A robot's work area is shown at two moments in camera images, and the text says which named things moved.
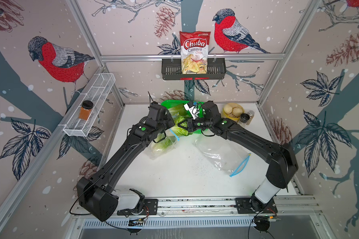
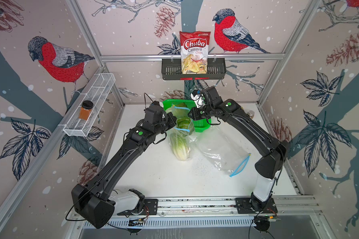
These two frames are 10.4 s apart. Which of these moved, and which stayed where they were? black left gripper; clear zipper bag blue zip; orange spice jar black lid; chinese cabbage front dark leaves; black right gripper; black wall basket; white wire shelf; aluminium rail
Moved: clear zipper bag blue zip; chinese cabbage front dark leaves; black right gripper
Stayed: black left gripper; white wire shelf; orange spice jar black lid; aluminium rail; black wall basket
